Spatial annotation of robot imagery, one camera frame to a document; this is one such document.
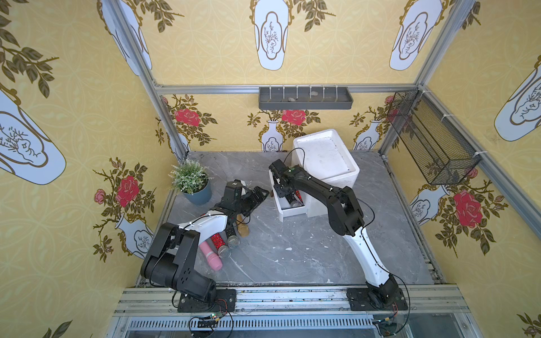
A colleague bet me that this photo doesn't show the black microphone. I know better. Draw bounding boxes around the black microphone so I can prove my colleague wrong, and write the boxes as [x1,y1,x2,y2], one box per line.
[285,193,303,208]
[225,225,240,248]

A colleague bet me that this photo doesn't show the wooden rolling pin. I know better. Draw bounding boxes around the wooden rolling pin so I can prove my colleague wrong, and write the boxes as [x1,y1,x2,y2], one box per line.
[236,214,250,237]

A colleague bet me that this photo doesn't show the white bottom drawer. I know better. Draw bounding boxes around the white bottom drawer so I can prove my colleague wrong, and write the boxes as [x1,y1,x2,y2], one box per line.
[269,170,307,222]

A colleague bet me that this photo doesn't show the red glitter microphone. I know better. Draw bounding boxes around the red glitter microphone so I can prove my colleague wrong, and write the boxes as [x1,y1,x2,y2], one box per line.
[211,233,231,259]

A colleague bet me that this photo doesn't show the pink microphone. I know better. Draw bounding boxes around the pink microphone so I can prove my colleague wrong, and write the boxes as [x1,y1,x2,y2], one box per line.
[199,242,223,271]

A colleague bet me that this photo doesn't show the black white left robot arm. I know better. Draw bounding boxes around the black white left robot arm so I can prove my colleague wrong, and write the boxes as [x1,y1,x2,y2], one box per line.
[140,180,270,305]

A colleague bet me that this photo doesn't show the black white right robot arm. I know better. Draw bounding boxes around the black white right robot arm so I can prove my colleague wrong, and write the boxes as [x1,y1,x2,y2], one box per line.
[269,160,408,311]

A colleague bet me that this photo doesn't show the white plastic drawer cabinet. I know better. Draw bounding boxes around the white plastic drawer cabinet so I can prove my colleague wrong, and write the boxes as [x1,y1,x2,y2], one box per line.
[291,128,361,218]

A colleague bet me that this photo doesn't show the green potted plant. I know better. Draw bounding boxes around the green potted plant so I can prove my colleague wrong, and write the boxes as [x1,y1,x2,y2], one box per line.
[169,159,212,205]

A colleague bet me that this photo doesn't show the grey wall shelf tray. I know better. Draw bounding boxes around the grey wall shelf tray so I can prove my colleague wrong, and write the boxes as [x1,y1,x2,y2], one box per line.
[258,85,354,111]

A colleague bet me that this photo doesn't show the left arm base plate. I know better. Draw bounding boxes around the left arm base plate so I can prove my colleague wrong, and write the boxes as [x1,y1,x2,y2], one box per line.
[176,289,237,313]

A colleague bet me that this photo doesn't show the aluminium front rail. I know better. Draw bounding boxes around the aluminium front rail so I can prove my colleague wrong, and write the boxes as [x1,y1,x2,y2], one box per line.
[106,284,482,337]

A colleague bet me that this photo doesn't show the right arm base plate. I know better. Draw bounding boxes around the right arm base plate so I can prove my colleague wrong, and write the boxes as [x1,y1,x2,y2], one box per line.
[346,288,409,312]

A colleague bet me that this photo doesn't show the black wire mesh basket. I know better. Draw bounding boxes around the black wire mesh basket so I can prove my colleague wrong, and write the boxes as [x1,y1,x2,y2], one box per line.
[387,90,480,185]

